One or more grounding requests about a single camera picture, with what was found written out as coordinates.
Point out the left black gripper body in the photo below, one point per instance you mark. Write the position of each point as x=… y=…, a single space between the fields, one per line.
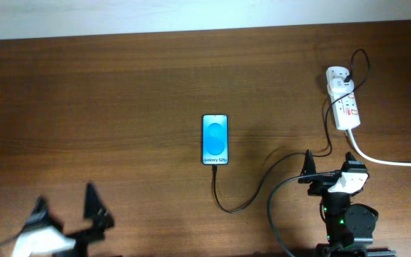
x=84 y=236

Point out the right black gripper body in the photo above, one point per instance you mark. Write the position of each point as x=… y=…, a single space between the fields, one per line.
x=322 y=186

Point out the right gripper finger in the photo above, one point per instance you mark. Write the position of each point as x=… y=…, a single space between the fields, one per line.
x=309 y=167
x=351 y=165

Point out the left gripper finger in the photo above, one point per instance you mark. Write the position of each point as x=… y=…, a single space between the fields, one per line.
x=93 y=209
x=41 y=218

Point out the blue screen Samsung smartphone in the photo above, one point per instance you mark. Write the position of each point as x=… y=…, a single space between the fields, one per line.
x=215 y=149

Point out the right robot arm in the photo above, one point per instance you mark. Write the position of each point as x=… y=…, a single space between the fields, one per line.
x=349 y=226

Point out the white USB charger plug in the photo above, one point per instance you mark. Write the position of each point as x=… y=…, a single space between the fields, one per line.
x=338 y=86

